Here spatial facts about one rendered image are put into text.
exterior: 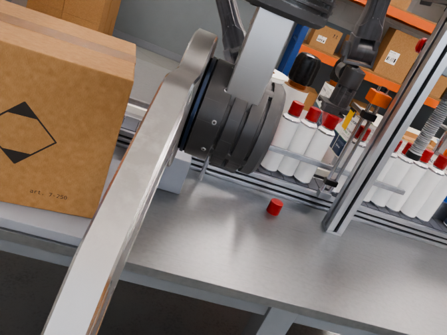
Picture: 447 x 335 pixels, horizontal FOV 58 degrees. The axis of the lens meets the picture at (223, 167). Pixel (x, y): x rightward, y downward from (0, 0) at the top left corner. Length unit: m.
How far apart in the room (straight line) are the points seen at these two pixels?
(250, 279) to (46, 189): 0.40
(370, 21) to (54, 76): 0.78
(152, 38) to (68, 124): 5.12
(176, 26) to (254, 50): 5.18
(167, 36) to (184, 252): 5.05
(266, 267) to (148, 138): 0.55
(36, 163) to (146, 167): 0.40
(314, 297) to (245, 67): 0.51
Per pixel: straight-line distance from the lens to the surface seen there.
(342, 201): 1.07
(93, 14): 4.41
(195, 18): 5.64
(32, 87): 0.67
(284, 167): 1.15
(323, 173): 1.24
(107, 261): 0.31
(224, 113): 0.53
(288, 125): 1.09
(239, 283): 0.79
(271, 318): 0.88
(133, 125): 1.10
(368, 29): 1.14
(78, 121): 0.68
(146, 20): 5.77
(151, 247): 0.78
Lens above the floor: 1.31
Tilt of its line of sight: 24 degrees down
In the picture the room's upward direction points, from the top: 23 degrees clockwise
